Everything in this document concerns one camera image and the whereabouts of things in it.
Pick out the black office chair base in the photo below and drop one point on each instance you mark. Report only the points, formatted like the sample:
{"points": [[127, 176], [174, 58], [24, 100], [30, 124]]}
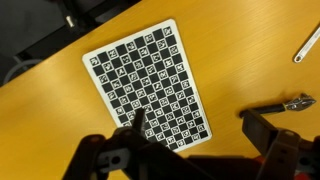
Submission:
{"points": [[71, 20]]}

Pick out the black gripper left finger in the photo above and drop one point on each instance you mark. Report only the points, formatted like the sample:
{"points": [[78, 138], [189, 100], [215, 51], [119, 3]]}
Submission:
{"points": [[133, 153]]}

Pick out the silver flat wrench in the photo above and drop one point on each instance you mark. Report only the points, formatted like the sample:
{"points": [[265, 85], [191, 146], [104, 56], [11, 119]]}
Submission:
{"points": [[308, 46]]}

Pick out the checkered calibration board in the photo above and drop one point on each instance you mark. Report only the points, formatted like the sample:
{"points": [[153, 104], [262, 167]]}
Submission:
{"points": [[146, 80]]}

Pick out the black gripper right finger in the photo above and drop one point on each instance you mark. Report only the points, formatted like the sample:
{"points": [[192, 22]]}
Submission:
{"points": [[273, 146]]}

